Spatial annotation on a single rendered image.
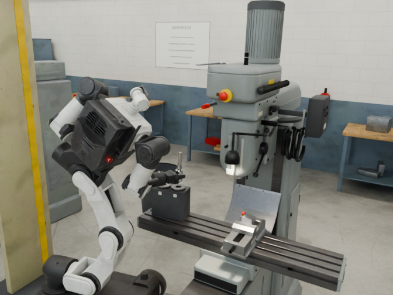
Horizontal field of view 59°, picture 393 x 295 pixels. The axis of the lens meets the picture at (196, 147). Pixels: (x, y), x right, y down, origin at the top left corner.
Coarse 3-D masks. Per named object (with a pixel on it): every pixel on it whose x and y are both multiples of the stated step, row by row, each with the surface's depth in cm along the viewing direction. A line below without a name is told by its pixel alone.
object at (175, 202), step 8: (168, 184) 222; (176, 184) 222; (152, 192) 219; (160, 192) 217; (168, 192) 216; (176, 192) 214; (184, 192) 214; (152, 200) 221; (160, 200) 219; (168, 200) 217; (176, 200) 215; (184, 200) 214; (152, 208) 222; (160, 208) 220; (168, 208) 219; (176, 208) 217; (184, 208) 216; (160, 216) 222; (168, 216) 220; (176, 216) 218; (184, 216) 218
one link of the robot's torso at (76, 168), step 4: (76, 164) 179; (80, 164) 178; (76, 168) 178; (80, 168) 177; (84, 168) 178; (88, 168) 179; (72, 172) 179; (84, 172) 177; (88, 172) 177; (92, 172) 178; (72, 176) 180; (88, 176) 177; (92, 176) 178; (96, 176) 179; (92, 180) 178
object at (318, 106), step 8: (320, 96) 195; (328, 96) 196; (312, 104) 186; (320, 104) 184; (328, 104) 197; (312, 112) 186; (320, 112) 184; (328, 112) 194; (312, 120) 187; (320, 120) 186; (312, 128) 188; (320, 128) 187; (312, 136) 190
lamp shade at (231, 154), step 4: (228, 152) 169; (232, 152) 168; (236, 152) 169; (228, 156) 168; (232, 156) 167; (236, 156) 168; (228, 160) 168; (232, 160) 168; (236, 160) 168; (232, 164) 168
